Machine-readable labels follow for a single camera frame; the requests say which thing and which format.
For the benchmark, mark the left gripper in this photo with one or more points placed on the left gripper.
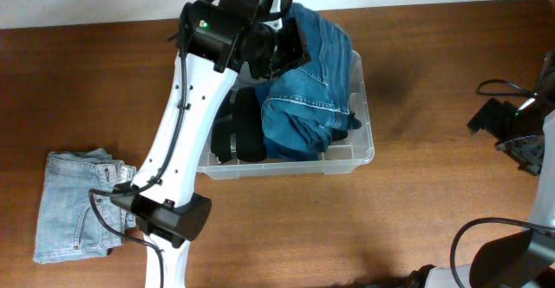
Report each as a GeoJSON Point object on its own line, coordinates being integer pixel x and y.
{"type": "Point", "coordinates": [298, 55]}

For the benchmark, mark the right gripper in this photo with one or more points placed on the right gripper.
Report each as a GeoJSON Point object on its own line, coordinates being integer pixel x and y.
{"type": "Point", "coordinates": [490, 117]}

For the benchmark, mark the dark blue jeans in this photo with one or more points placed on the dark blue jeans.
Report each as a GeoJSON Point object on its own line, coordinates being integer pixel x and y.
{"type": "Point", "coordinates": [305, 104]}

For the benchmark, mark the black garment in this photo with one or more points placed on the black garment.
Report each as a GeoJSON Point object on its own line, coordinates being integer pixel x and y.
{"type": "Point", "coordinates": [237, 132]}

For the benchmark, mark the blue garment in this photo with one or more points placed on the blue garment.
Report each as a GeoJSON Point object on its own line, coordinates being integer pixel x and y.
{"type": "Point", "coordinates": [273, 149]}

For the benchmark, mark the dark charcoal garment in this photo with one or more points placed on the dark charcoal garment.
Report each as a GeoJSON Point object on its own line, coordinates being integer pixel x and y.
{"type": "Point", "coordinates": [339, 134]}

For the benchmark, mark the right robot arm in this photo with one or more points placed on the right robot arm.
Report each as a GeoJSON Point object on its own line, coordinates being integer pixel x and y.
{"type": "Point", "coordinates": [526, 258]}

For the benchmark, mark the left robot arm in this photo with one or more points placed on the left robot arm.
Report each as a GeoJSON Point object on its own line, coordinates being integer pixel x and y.
{"type": "Point", "coordinates": [215, 39]}

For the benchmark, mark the clear plastic storage container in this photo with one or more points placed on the clear plastic storage container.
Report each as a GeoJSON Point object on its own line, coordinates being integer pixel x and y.
{"type": "Point", "coordinates": [340, 157]}

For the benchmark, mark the light blue folded jeans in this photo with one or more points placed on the light blue folded jeans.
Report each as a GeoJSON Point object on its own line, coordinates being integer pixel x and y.
{"type": "Point", "coordinates": [67, 228]}

